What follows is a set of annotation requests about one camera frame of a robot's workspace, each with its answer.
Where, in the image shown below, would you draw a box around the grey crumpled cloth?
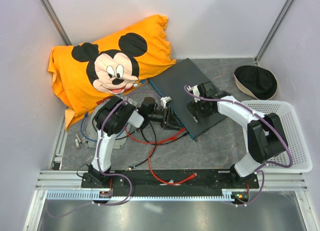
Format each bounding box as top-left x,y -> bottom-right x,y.
81,100 -> 127,150

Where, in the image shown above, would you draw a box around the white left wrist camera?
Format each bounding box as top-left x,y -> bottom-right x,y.
160,96 -> 172,109

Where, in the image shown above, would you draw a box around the orange Mickey Mouse pillow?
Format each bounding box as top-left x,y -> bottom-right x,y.
47,14 -> 176,129

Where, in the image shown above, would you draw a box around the white slotted cable duct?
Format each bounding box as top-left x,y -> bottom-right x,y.
46,190 -> 235,202

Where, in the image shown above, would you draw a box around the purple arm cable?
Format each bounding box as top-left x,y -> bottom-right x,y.
46,90 -> 163,218
183,84 -> 293,208

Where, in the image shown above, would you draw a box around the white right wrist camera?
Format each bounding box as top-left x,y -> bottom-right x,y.
188,85 -> 200,97

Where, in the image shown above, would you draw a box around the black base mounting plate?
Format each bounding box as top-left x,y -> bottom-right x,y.
81,169 -> 260,197

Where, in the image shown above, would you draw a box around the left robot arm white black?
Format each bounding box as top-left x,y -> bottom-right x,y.
88,96 -> 148,188

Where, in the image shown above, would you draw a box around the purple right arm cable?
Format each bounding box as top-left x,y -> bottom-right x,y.
183,84 -> 293,208

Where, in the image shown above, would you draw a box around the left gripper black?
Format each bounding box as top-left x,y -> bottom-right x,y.
148,107 -> 183,132

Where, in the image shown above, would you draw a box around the blue network cable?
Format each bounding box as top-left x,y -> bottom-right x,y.
79,112 -> 130,143

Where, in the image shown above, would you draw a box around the white perforated plastic basket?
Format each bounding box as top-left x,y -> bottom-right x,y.
242,100 -> 313,174

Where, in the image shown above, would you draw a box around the dark grey network switch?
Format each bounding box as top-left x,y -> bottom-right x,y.
148,58 -> 227,140

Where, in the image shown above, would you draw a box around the black cap with beige brim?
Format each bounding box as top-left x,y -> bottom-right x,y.
233,65 -> 278,100

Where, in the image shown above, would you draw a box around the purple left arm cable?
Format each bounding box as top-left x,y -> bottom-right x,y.
46,90 -> 163,218

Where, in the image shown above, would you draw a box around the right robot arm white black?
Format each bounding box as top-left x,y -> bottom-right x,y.
184,81 -> 290,188

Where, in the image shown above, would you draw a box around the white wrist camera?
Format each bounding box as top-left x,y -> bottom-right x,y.
160,96 -> 172,109
188,85 -> 200,97

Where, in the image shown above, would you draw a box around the black network cable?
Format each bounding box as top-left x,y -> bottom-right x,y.
91,110 -> 187,171

